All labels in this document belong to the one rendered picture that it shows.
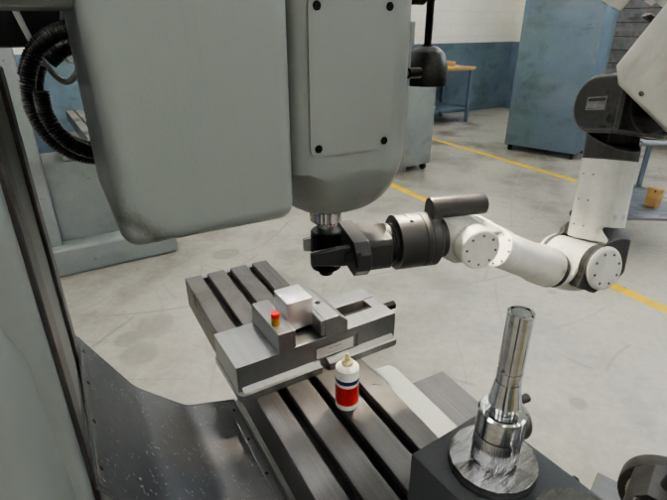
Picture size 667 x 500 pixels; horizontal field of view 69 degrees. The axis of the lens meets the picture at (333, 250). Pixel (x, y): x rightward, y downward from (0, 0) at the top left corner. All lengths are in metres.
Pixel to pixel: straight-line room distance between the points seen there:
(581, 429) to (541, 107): 4.93
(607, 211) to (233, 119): 0.68
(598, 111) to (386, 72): 0.46
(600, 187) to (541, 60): 5.80
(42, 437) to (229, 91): 0.37
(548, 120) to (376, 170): 6.15
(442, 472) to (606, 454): 1.81
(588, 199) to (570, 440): 1.51
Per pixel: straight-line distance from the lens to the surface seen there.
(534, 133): 6.83
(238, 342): 0.95
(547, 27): 6.72
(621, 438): 2.45
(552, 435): 2.34
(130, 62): 0.49
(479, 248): 0.78
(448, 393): 1.26
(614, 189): 0.98
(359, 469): 0.81
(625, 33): 9.15
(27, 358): 0.52
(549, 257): 0.91
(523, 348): 0.48
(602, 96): 0.97
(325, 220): 0.71
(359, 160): 0.62
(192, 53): 0.50
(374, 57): 0.60
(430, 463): 0.57
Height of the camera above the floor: 1.55
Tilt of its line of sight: 25 degrees down
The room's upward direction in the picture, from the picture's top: straight up
